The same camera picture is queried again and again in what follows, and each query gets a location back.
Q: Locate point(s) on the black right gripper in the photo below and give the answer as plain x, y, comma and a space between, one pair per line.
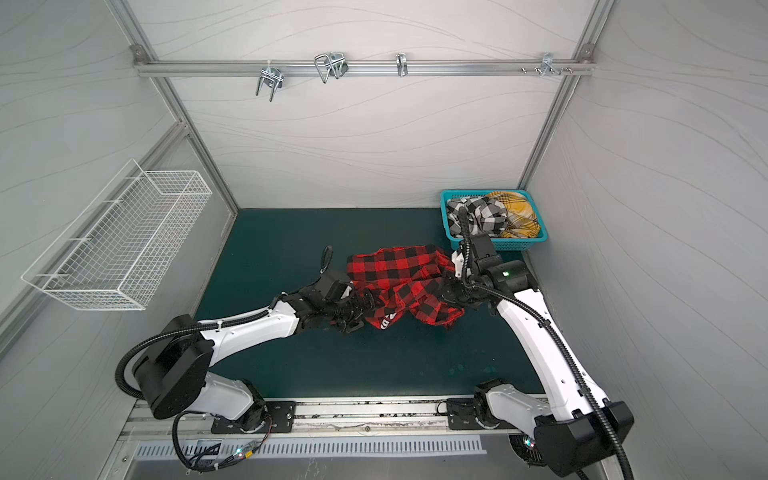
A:
455, 291

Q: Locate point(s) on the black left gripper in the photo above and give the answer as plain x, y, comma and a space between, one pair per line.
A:
360, 310

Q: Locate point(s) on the red black plaid shirt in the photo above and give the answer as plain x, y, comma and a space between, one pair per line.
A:
405, 280

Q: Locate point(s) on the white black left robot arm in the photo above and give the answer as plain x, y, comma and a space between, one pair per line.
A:
172, 373

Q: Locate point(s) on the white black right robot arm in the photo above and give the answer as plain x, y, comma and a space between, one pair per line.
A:
575, 424

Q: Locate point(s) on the teal plastic basket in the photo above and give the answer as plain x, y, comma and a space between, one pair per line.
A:
501, 244

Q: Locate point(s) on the black white checkered shirt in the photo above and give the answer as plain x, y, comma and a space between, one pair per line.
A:
485, 215

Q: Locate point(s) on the yellow plaid shirt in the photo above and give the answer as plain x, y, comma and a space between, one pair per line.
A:
521, 222

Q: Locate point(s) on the white vent grille strip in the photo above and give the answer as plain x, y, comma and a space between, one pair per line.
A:
325, 447

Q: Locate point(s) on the metal clip hook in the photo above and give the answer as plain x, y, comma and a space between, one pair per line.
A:
401, 65

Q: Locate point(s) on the metal u-bolt hook left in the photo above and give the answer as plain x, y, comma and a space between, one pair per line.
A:
270, 80

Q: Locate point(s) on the metal u-bolt hook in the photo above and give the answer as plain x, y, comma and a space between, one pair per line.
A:
270, 80
331, 65

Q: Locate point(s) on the metal u-bolt hook middle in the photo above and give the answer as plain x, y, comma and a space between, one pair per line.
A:
331, 65

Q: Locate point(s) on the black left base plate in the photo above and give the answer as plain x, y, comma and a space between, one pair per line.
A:
276, 417

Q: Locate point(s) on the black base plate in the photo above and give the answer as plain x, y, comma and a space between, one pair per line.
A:
276, 417
462, 415

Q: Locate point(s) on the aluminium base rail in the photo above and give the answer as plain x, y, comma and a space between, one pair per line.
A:
314, 417

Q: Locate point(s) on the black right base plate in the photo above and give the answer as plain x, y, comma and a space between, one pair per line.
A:
462, 415

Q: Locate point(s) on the metal bracket hook right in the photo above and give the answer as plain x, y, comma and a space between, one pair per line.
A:
547, 67

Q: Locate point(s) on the white wire basket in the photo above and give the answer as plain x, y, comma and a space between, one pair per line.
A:
115, 253

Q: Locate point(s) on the right aluminium corner post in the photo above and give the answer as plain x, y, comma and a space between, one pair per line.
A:
583, 53

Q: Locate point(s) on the aluminium horizontal rail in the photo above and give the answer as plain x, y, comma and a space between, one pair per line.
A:
357, 68

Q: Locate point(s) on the aluminium corner frame post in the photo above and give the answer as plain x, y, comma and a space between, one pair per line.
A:
144, 53

